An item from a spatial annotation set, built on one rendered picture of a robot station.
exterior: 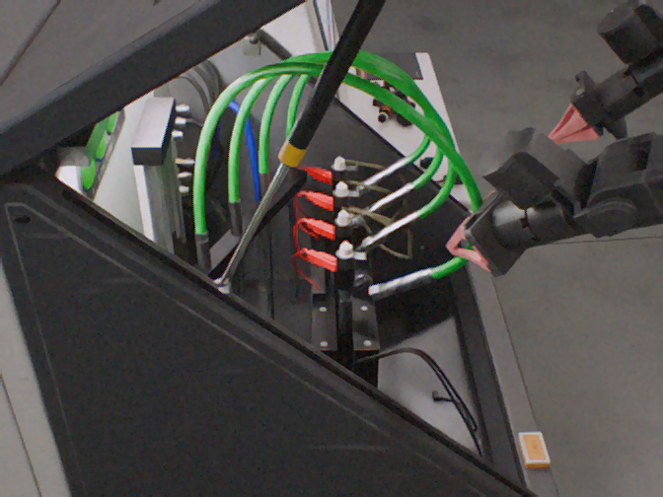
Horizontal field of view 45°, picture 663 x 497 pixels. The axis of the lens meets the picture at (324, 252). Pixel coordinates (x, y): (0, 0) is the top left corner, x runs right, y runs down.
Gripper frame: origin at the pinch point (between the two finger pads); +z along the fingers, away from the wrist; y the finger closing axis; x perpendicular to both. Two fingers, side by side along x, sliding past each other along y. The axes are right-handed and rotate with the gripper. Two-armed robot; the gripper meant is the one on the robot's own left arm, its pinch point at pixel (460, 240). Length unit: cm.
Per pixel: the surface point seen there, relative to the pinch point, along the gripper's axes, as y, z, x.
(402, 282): 5.2, 8.2, 0.9
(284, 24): -22, 33, -35
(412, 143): -47, 56, -2
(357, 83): 1.6, -4.4, -22.7
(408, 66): -77, 78, -12
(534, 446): 5.8, 6.3, 29.0
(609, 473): -58, 87, 108
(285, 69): 4.4, 1.0, -28.7
